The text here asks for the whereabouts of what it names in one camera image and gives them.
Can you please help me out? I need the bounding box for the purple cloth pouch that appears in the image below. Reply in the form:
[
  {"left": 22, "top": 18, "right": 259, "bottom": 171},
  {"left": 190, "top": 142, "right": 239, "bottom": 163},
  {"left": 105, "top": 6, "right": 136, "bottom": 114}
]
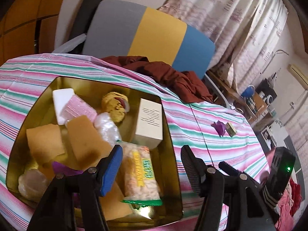
[{"left": 52, "top": 161, "right": 83, "bottom": 176}]

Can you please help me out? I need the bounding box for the tan sponge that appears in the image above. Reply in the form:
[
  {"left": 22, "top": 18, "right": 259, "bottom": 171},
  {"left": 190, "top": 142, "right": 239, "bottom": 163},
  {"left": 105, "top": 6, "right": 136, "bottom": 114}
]
[
  {"left": 99, "top": 182, "right": 133, "bottom": 221},
  {"left": 67, "top": 116, "right": 112, "bottom": 170},
  {"left": 26, "top": 124, "right": 65, "bottom": 165}
]

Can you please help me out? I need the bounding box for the green white small box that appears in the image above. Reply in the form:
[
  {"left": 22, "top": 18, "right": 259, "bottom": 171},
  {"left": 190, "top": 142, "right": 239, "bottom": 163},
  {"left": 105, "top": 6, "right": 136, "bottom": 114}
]
[{"left": 225, "top": 123, "right": 237, "bottom": 137}]

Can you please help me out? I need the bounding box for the snack packet green edge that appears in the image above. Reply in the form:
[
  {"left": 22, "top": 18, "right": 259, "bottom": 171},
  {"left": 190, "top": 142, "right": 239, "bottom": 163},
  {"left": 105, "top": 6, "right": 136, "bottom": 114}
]
[{"left": 119, "top": 141, "right": 162, "bottom": 207}]

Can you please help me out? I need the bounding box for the white plastic bundle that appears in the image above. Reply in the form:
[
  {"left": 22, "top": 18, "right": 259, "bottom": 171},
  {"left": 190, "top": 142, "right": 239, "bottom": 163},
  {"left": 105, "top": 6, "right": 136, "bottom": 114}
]
[{"left": 93, "top": 112, "right": 122, "bottom": 147}]

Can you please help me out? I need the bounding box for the beige cardboard box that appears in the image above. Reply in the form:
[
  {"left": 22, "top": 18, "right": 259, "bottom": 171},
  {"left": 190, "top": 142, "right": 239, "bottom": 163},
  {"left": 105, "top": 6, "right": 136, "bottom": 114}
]
[{"left": 131, "top": 98, "right": 163, "bottom": 150}]

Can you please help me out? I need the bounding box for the pink ribbed pack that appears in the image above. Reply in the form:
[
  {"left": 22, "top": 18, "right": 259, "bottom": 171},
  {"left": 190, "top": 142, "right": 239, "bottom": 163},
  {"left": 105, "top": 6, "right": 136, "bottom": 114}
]
[{"left": 60, "top": 94, "right": 97, "bottom": 122}]

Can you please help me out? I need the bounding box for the yellow knitted toy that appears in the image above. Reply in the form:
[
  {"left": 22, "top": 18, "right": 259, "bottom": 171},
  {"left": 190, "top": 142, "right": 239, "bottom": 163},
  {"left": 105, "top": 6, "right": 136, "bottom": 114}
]
[{"left": 101, "top": 92, "right": 130, "bottom": 123}]

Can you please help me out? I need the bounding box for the white foam block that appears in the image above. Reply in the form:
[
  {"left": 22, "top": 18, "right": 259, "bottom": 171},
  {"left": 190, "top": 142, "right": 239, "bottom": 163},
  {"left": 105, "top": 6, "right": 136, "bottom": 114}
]
[{"left": 52, "top": 88, "right": 75, "bottom": 126}]

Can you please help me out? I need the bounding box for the pink bedding pile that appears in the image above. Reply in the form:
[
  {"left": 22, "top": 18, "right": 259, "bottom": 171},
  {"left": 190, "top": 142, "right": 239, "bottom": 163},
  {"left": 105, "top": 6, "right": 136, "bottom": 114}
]
[{"left": 264, "top": 149, "right": 303, "bottom": 231}]

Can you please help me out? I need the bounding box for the striped pink green tablecloth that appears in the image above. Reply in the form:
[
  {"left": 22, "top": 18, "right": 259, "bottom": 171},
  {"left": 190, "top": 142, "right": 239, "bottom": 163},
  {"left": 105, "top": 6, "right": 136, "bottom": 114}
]
[{"left": 1, "top": 54, "right": 269, "bottom": 230}]

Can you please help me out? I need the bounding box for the gold metal tin tray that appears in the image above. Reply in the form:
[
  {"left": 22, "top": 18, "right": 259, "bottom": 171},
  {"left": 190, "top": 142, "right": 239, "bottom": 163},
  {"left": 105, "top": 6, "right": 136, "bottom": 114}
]
[{"left": 6, "top": 77, "right": 183, "bottom": 230}]

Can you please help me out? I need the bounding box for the wooden side desk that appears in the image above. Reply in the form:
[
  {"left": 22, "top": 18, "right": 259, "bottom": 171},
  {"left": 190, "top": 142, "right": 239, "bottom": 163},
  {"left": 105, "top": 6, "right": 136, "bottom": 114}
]
[{"left": 205, "top": 71, "right": 267, "bottom": 124}]

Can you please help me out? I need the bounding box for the blue desk fan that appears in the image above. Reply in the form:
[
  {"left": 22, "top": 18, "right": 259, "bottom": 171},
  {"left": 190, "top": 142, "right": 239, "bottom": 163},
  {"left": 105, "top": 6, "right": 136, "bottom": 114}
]
[{"left": 241, "top": 85, "right": 255, "bottom": 98}]

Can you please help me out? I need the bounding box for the dark red cloth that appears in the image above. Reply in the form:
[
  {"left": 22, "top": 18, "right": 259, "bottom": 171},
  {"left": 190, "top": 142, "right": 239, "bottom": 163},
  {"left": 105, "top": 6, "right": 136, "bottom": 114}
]
[{"left": 102, "top": 56, "right": 213, "bottom": 103}]

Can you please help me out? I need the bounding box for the patterned pink curtain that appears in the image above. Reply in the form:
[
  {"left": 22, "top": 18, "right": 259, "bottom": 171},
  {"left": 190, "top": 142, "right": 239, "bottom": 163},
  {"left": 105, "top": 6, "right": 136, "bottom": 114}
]
[{"left": 160, "top": 0, "right": 288, "bottom": 93}]

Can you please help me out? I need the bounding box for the grey yellow blue chair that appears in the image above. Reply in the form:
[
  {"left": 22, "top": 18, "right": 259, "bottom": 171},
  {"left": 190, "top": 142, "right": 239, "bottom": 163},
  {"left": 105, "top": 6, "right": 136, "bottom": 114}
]
[{"left": 51, "top": 0, "right": 232, "bottom": 109}]

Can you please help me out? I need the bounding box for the wooden wardrobe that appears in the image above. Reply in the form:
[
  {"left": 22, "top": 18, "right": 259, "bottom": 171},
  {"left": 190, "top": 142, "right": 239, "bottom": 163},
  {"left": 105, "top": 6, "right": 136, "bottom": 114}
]
[{"left": 1, "top": 0, "right": 63, "bottom": 64}]

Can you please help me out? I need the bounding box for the black rolled mat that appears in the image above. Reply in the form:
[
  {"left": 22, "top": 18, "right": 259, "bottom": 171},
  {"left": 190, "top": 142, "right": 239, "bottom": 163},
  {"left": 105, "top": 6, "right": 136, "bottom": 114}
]
[{"left": 68, "top": 0, "right": 103, "bottom": 40}]

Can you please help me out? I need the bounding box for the wall air conditioner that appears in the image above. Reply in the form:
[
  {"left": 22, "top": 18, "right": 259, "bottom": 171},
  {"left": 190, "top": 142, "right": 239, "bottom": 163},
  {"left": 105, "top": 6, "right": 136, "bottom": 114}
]
[{"left": 288, "top": 64, "right": 308, "bottom": 90}]

